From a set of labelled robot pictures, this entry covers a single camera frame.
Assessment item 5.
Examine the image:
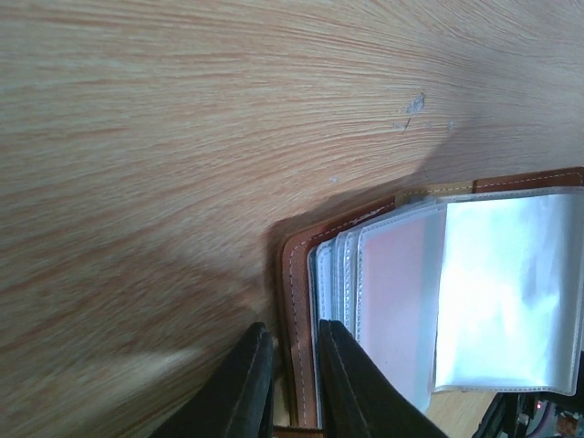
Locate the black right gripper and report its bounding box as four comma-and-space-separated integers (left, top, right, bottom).
474, 353, 583, 438

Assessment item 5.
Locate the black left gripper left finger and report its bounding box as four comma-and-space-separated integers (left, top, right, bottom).
151, 322, 274, 437

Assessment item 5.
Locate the red credit card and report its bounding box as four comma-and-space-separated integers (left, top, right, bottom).
356, 207, 445, 412

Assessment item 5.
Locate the brown leather card holder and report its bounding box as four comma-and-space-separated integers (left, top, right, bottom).
278, 167, 583, 431

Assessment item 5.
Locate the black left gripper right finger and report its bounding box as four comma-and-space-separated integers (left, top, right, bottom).
318, 319, 445, 437

